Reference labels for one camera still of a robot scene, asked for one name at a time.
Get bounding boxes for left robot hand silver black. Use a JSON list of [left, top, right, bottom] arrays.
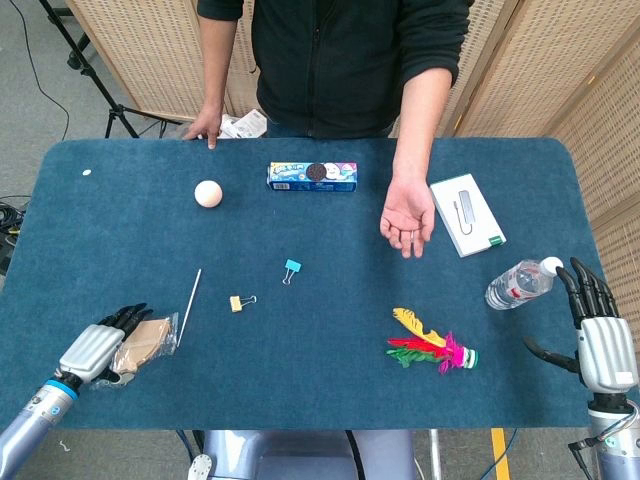
[[58, 302, 155, 389]]

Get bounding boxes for person's left hand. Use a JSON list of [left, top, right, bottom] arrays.
[[379, 174, 437, 260]]

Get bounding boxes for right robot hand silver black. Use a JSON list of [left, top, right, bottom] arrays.
[[523, 256, 640, 396]]

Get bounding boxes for person's right hand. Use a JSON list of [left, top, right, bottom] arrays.
[[182, 103, 224, 151]]

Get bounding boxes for plastic bag with brown item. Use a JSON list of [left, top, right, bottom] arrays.
[[92, 312, 180, 391]]

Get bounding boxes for person's right forearm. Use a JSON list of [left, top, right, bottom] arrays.
[[199, 14, 239, 109]]

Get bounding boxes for person's left forearm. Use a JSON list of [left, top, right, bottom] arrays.
[[391, 67, 454, 179]]

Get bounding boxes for person's torso black jacket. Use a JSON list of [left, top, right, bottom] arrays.
[[196, 0, 474, 140]]

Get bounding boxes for white printed packages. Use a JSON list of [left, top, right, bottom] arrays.
[[219, 108, 268, 140]]

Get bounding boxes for white flat product box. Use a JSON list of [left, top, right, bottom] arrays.
[[428, 173, 507, 259]]

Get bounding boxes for pale peach ball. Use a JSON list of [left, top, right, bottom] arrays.
[[193, 179, 224, 209]]

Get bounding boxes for blue cookie box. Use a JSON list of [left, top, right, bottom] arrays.
[[266, 160, 359, 193]]

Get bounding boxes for thin metal stick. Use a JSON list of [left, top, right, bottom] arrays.
[[176, 268, 203, 349]]

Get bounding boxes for clear plastic water bottle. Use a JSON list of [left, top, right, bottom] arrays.
[[484, 256, 565, 312]]

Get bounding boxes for blue binder clip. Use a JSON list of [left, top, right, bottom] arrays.
[[281, 258, 304, 287]]

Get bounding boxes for colourful feather shuttlecock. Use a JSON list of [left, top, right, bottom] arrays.
[[385, 307, 480, 375]]

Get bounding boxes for black tripod stand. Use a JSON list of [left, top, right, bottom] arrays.
[[38, 0, 184, 140]]

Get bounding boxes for blue felt table mat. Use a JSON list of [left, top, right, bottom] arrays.
[[0, 137, 620, 432]]

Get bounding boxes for metal table leg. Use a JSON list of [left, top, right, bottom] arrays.
[[428, 428, 444, 480]]

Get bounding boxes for silver robot torso base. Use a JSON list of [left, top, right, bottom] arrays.
[[187, 428, 419, 480]]

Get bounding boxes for thin black floor cable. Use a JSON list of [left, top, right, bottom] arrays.
[[12, 0, 71, 142]]

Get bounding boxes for bundle of floor cables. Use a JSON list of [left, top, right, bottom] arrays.
[[0, 194, 32, 276]]

